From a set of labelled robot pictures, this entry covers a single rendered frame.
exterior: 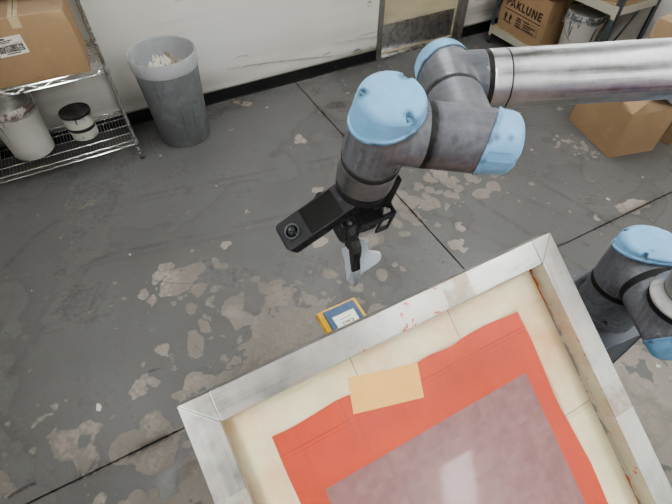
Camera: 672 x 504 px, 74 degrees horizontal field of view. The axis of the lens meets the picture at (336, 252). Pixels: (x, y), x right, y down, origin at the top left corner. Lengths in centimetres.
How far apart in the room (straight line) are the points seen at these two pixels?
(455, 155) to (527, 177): 297
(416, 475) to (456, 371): 15
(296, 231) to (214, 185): 264
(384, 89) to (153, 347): 219
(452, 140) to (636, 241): 60
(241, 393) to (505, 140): 42
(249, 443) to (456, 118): 46
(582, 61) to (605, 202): 287
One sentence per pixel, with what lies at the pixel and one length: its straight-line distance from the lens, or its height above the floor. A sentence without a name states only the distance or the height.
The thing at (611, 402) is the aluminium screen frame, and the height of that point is 142.
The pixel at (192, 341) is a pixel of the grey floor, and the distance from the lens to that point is 247.
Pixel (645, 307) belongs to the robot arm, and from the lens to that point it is 97.
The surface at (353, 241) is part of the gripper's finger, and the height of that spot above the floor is 159.
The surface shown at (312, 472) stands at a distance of 63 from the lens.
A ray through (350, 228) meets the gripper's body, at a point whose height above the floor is 161.
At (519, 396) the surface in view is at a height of 142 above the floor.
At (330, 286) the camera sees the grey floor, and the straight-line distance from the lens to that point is 254.
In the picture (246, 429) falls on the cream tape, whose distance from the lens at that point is 61.
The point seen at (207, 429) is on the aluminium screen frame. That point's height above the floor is 154.
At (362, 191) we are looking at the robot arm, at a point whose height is 170.
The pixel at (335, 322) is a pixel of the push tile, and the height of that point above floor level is 97.
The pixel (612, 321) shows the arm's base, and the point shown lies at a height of 123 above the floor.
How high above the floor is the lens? 206
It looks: 50 degrees down
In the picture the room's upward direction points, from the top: straight up
